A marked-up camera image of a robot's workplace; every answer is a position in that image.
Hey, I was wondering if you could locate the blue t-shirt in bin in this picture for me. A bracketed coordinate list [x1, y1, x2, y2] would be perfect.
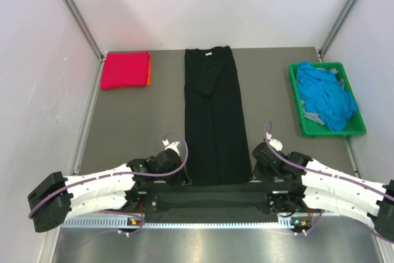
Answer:
[295, 60, 360, 132]

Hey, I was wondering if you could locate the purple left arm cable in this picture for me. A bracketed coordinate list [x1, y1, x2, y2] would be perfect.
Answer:
[28, 131, 189, 238]

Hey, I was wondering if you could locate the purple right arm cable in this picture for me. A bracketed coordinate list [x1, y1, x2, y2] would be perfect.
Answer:
[264, 120, 394, 241]

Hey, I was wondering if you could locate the folded orange t-shirt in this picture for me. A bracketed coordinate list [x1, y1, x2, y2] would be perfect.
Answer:
[146, 53, 151, 86]

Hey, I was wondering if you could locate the grey slotted cable duct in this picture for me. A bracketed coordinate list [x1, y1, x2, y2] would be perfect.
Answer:
[61, 216, 312, 229]

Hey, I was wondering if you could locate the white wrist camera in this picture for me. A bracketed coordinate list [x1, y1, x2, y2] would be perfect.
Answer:
[162, 139, 182, 156]
[265, 132, 283, 152]

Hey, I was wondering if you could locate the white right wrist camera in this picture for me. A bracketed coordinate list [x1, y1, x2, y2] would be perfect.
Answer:
[265, 132, 283, 152]

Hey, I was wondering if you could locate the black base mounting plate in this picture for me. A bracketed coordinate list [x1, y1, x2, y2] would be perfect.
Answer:
[135, 181, 307, 214]

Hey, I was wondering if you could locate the black t-shirt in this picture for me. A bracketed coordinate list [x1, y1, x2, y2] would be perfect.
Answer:
[184, 46, 252, 186]

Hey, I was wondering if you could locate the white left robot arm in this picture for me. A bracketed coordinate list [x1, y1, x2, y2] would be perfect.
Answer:
[28, 147, 189, 233]

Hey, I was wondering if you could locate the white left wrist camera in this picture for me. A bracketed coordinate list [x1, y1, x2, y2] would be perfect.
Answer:
[162, 139, 182, 156]

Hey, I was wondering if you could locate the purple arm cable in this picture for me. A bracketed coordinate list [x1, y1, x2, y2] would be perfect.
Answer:
[28, 131, 189, 238]
[264, 120, 394, 241]

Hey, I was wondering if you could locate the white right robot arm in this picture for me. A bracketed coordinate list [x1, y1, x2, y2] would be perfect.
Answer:
[252, 140, 393, 241]

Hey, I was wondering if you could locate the green plastic bin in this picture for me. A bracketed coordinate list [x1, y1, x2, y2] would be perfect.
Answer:
[289, 61, 366, 137]

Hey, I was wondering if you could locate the folded pink t-shirt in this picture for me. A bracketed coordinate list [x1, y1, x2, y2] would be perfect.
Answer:
[100, 51, 149, 90]

